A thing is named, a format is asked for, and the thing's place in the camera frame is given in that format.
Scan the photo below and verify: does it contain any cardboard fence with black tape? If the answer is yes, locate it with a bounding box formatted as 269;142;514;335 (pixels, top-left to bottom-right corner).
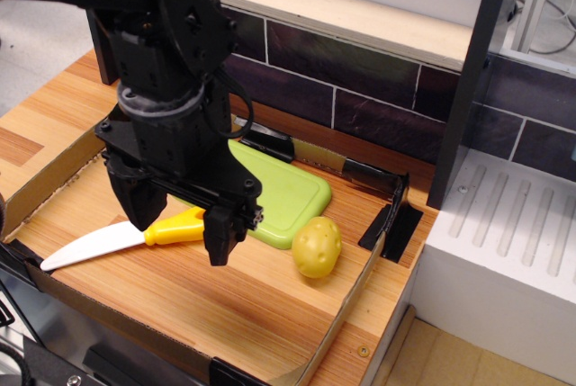
1;108;423;385

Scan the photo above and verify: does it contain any white toy sink drainboard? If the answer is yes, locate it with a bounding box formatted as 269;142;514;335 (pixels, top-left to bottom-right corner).
410;151;575;384

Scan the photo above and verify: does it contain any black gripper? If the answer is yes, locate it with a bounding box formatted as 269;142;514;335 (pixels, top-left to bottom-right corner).
95;82;263;266

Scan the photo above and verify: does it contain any dark shelf frame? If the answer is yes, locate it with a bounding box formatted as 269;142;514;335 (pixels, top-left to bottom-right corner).
85;0;518;211

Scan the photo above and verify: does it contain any yellow toy potato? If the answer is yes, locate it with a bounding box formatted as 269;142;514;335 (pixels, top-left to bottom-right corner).
292;217;342;279

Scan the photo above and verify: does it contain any white knife yellow handle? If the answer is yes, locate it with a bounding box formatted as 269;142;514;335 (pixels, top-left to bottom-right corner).
40;206;204;272

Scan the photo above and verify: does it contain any green plastic cutting board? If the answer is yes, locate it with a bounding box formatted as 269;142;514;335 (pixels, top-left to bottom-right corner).
172;139;334;251

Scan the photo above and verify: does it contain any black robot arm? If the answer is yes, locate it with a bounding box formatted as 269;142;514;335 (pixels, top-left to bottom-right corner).
37;0;263;265

